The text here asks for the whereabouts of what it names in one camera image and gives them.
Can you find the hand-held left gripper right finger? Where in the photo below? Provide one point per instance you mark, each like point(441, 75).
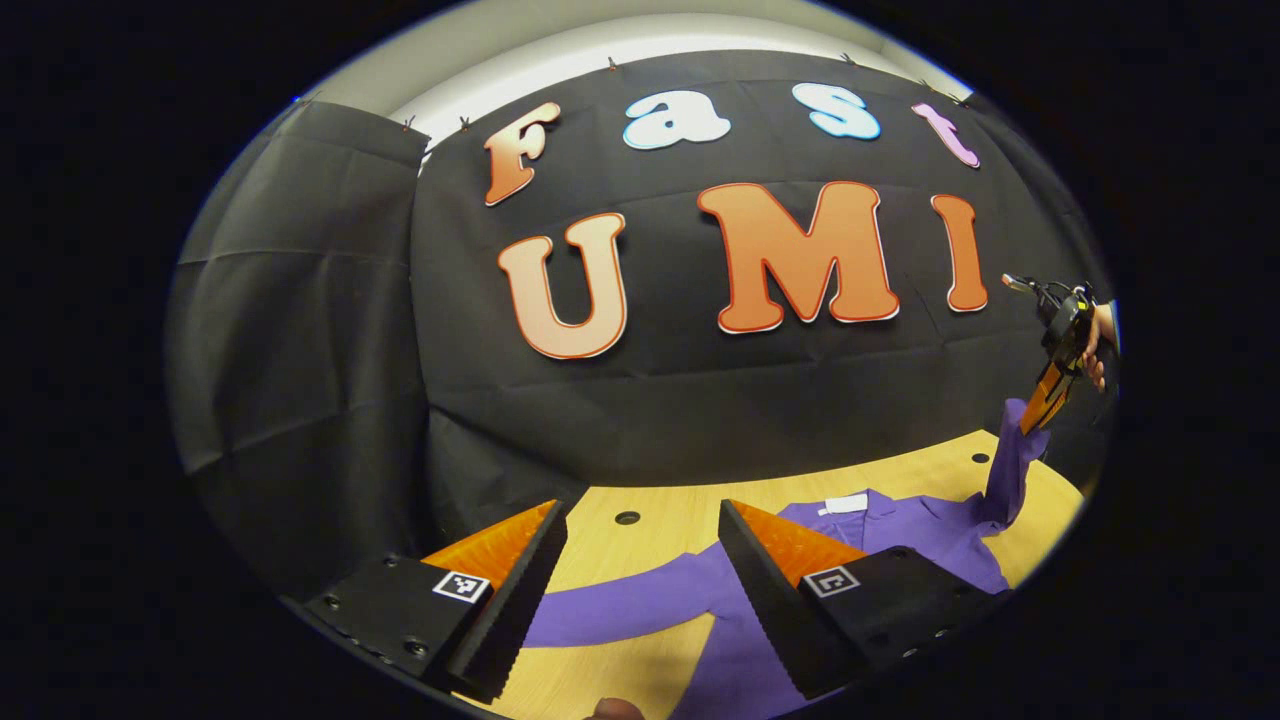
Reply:
point(770, 610)

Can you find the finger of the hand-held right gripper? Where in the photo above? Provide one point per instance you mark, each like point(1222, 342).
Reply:
point(1045, 400)

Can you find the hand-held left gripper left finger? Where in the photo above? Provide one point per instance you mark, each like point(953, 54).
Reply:
point(520, 610)

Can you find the purple shirt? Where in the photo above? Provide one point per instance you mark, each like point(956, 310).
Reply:
point(930, 540)

